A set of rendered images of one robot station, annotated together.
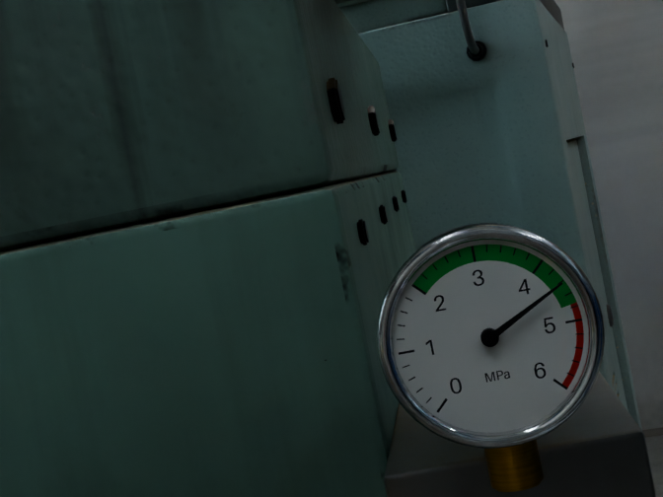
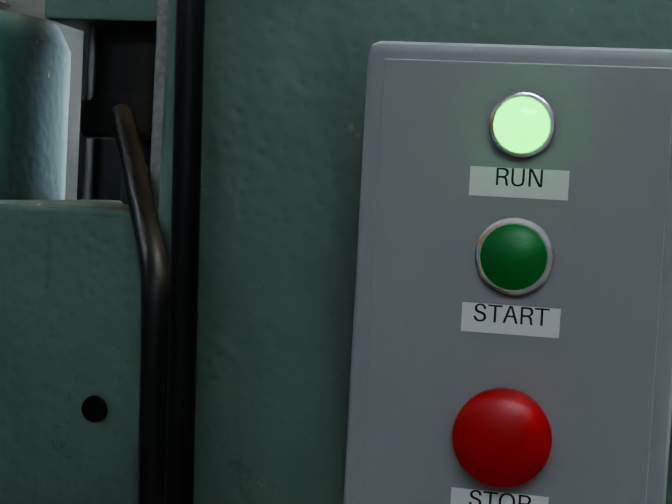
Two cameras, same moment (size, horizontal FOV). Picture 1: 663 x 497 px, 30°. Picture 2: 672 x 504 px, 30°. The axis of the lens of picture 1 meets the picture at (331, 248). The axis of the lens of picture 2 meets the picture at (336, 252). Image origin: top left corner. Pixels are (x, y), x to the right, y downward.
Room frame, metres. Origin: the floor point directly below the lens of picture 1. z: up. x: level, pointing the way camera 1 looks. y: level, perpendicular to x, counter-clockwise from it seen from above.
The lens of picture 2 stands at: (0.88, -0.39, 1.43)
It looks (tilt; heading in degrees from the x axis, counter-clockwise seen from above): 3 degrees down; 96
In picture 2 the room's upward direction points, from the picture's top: 3 degrees clockwise
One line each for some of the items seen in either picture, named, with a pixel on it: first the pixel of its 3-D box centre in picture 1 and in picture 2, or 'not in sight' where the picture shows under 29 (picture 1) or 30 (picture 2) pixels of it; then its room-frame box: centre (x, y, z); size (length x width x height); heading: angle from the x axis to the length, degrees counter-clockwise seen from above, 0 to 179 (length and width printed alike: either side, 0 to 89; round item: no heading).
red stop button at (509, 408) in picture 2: not in sight; (502, 437); (0.90, -0.01, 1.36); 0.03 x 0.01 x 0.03; 174
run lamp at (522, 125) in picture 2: not in sight; (521, 124); (0.90, -0.01, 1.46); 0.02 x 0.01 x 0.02; 174
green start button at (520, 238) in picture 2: not in sight; (513, 257); (0.90, -0.01, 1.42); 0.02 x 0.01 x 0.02; 174
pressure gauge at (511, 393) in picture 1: (493, 359); not in sight; (0.36, -0.04, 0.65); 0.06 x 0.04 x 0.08; 84
